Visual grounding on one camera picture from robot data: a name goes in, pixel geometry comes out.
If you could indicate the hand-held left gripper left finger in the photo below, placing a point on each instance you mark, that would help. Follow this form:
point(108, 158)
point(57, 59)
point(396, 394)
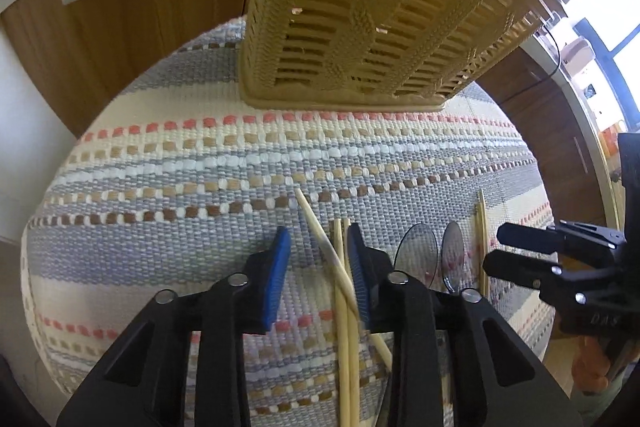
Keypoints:
point(276, 279)

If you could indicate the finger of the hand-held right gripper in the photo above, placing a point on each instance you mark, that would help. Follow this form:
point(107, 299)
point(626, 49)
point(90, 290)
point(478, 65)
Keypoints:
point(525, 237)
point(515, 268)

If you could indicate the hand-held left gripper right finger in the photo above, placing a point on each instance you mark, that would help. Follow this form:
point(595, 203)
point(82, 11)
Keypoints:
point(358, 274)

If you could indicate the bamboo chopstick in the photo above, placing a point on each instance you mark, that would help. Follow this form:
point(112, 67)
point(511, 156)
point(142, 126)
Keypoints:
point(485, 227)
point(341, 337)
point(320, 234)
point(352, 359)

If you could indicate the beige woven plastic basket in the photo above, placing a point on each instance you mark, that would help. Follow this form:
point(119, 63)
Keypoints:
point(360, 22)

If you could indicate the person's right hand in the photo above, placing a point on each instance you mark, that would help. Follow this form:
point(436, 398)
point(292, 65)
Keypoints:
point(590, 367)

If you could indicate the wooden cabinet door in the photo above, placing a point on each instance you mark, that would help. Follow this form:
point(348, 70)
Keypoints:
point(545, 132)

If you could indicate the striped woven mat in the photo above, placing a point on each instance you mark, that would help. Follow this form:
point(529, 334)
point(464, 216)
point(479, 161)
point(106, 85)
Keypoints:
point(200, 187)

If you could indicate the white plastic container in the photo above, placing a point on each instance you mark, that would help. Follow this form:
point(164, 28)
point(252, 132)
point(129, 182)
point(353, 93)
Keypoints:
point(579, 57)

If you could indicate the window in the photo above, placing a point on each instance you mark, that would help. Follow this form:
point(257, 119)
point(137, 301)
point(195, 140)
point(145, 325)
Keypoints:
point(607, 32)

